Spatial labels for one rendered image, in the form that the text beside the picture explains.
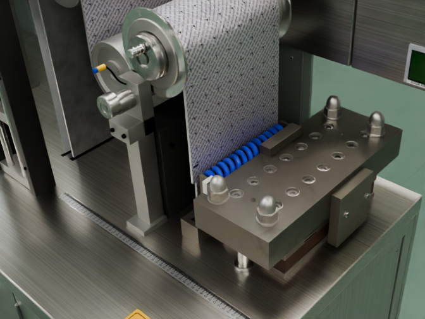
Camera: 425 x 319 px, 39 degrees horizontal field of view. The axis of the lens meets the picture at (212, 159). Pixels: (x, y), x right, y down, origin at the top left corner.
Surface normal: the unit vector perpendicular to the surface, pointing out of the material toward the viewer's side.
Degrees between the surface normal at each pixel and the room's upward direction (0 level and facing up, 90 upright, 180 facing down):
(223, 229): 90
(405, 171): 0
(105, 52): 90
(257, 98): 90
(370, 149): 0
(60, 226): 0
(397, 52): 90
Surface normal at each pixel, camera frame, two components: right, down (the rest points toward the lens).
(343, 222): 0.73, 0.37
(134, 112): -0.69, 0.45
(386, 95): -0.05, -0.81
